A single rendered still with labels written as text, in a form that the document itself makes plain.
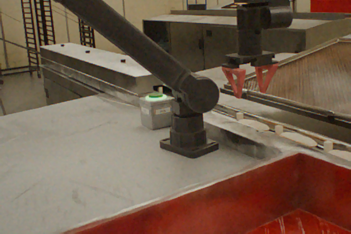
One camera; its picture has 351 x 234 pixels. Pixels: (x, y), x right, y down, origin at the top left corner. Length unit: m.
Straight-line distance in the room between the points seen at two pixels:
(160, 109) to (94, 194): 0.41
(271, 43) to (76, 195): 3.37
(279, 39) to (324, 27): 0.39
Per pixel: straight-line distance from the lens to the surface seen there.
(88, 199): 0.84
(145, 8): 8.72
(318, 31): 3.89
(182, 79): 0.95
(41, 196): 0.88
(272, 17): 1.05
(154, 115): 1.18
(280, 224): 0.72
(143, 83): 1.43
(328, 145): 0.92
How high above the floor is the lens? 1.18
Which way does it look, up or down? 14 degrees down
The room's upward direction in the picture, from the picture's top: 4 degrees counter-clockwise
